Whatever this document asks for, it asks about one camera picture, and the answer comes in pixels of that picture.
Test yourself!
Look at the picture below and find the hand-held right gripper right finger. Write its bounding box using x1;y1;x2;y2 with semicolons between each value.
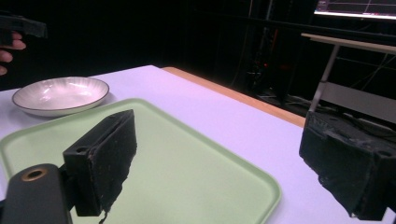
298;110;396;222

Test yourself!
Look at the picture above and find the light green plastic tray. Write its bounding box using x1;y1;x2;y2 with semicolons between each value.
0;98;283;224

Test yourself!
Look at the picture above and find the white metal-framed desk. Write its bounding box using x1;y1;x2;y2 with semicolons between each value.
300;33;396;125

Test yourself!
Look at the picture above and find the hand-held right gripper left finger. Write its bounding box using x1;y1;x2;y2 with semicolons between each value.
62;108;138;217

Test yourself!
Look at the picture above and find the computer monitor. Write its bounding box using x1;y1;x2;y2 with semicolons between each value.
313;0;396;21

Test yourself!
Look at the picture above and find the white ribbed ceramic plate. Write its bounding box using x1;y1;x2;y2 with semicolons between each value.
11;76;110;118

